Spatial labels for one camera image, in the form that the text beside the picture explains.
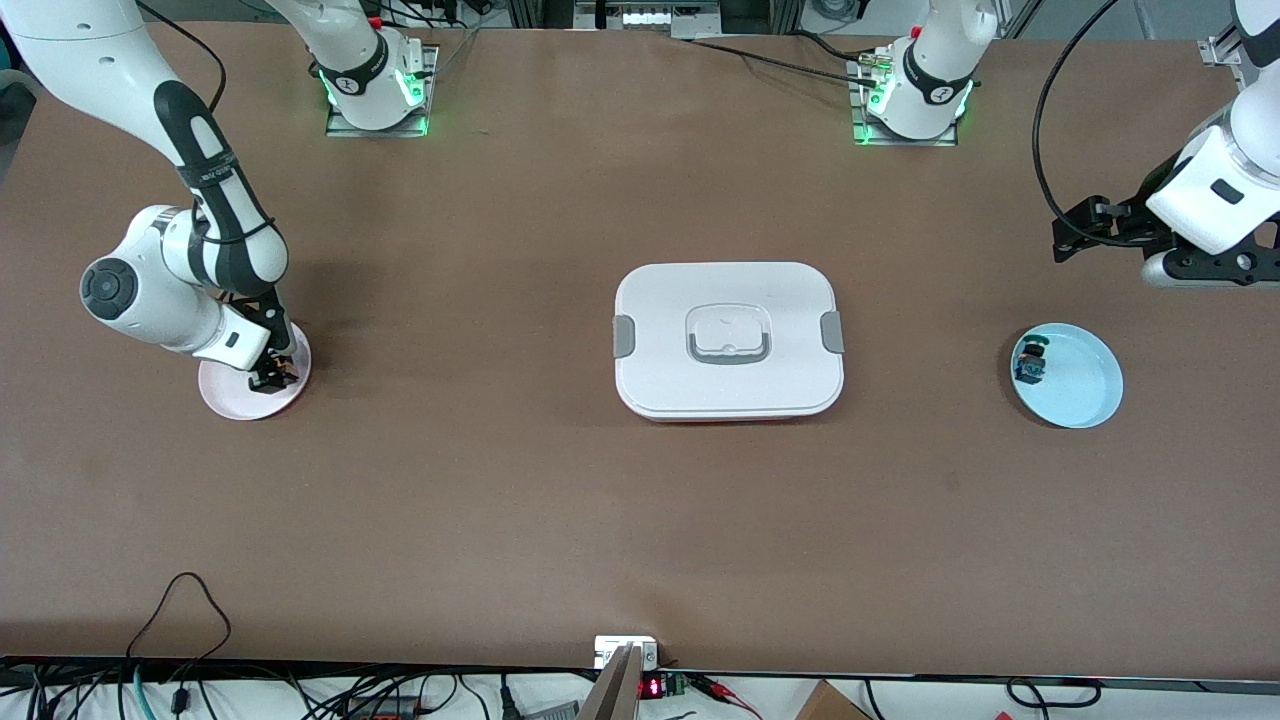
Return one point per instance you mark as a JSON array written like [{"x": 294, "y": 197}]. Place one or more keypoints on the silver aluminium frame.
[{"x": 650, "y": 18}]

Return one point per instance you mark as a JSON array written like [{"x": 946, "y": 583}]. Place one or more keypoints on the white lunch box grey clips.
[{"x": 730, "y": 390}]

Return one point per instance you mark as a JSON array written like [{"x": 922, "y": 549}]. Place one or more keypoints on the grey aluminium bar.
[{"x": 612, "y": 695}]

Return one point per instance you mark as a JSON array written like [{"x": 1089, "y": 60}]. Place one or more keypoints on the orange black switch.
[{"x": 282, "y": 380}]

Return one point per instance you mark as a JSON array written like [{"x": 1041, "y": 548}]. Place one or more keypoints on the light blue round plate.
[{"x": 1080, "y": 385}]

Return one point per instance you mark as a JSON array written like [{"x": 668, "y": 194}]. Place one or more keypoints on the silver aluminium profile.
[{"x": 1222, "y": 47}]

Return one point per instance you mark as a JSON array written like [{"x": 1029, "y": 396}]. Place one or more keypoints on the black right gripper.
[{"x": 274, "y": 372}]

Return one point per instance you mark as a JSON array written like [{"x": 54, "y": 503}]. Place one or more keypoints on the small white mounting block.
[{"x": 610, "y": 648}]

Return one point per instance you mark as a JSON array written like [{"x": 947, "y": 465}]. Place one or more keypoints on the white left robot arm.
[{"x": 1215, "y": 185}]

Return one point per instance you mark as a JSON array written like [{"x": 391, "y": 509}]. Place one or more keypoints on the green blue switch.
[{"x": 1031, "y": 362}]

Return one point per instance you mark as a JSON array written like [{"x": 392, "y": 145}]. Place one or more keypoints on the pink round plate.
[{"x": 225, "y": 395}]

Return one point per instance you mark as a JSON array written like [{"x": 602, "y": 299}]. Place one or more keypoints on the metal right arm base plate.
[{"x": 345, "y": 130}]

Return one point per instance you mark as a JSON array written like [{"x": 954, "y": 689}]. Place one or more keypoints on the red clip leads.
[{"x": 725, "y": 690}]

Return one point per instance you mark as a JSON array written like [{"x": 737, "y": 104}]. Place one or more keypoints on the red digit display board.
[{"x": 655, "y": 686}]

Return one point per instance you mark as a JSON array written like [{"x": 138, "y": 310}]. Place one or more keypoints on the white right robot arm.
[{"x": 100, "y": 60}]

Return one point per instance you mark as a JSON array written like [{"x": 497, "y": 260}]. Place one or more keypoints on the brown cardboard box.
[{"x": 830, "y": 703}]

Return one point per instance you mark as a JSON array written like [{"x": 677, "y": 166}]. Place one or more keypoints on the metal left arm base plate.
[{"x": 858, "y": 130}]

